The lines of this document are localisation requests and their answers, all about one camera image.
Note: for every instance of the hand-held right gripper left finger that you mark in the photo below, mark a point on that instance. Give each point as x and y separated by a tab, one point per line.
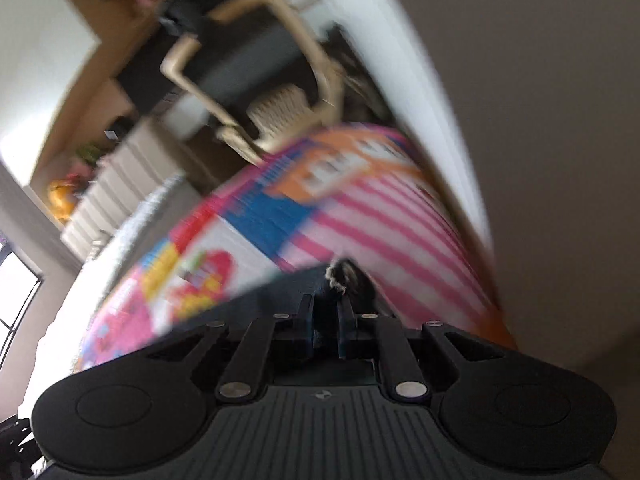
305	327

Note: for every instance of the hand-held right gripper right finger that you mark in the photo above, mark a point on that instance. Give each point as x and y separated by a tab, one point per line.
345	332

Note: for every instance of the dark grey garment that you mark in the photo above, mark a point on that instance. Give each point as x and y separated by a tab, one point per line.
295	285

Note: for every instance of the colourful printed blanket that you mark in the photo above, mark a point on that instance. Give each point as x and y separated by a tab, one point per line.
400	240

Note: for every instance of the white bed sheet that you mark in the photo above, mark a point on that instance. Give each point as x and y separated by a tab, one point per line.
100	280

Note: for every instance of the beige plastic chair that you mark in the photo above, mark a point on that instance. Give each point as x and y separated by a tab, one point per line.
280	115

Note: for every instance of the white drawer cabinet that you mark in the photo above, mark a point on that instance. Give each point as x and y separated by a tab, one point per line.
125	185

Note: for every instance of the dark desk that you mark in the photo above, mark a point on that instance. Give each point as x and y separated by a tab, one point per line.
240	65

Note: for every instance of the orange toy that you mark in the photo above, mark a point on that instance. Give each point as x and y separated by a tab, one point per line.
62	200

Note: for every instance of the window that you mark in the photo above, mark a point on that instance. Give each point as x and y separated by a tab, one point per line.
15	300

